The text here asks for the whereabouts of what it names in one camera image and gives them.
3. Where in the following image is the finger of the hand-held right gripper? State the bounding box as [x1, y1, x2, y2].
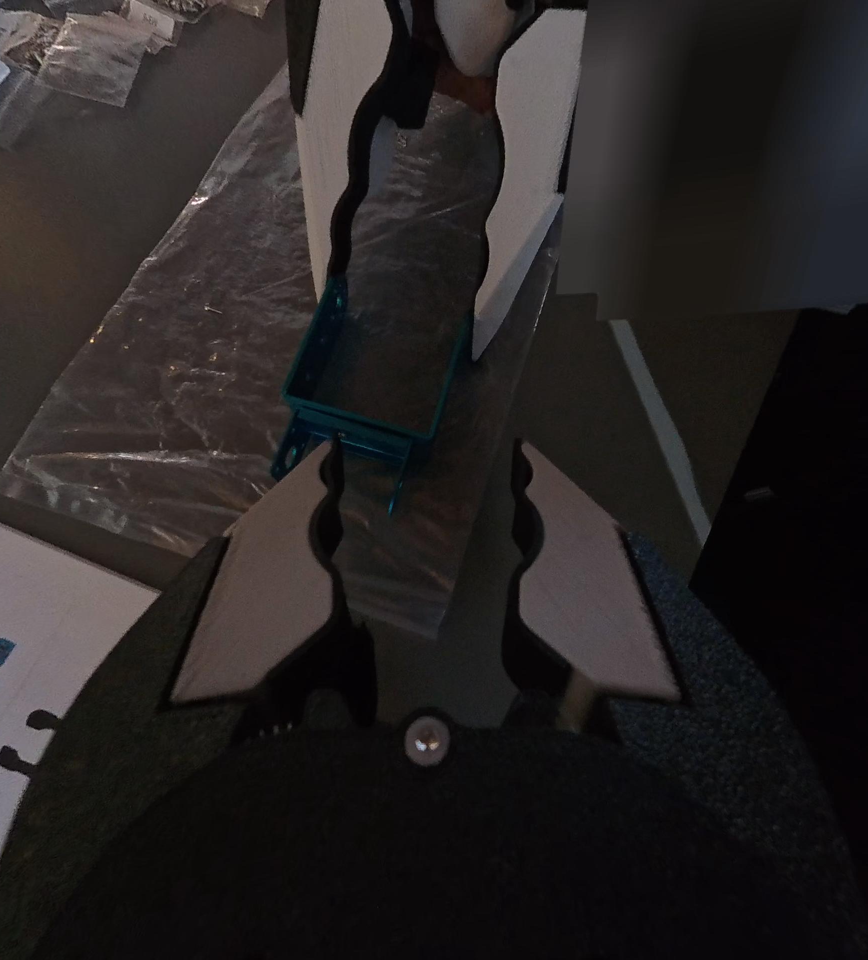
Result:
[470, 0, 583, 364]
[295, 0, 397, 282]

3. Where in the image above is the long-legged blue U bracket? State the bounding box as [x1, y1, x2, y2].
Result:
[281, 276, 476, 445]

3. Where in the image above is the white instruction manual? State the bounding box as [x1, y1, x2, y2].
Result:
[0, 502, 161, 960]

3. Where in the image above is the clear plastic bag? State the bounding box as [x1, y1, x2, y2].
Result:
[0, 63, 564, 640]

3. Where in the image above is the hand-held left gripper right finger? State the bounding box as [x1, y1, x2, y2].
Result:
[505, 441, 686, 705]

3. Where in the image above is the short-legged blue U bracket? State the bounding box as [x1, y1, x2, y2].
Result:
[278, 408, 414, 520]

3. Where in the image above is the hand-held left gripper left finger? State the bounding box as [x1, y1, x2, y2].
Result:
[170, 441, 345, 708]

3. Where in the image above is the person's right hand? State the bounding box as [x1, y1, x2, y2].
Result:
[434, 60, 496, 115]

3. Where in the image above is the pile of small screw bags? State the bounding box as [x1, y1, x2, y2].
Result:
[0, 0, 273, 144]

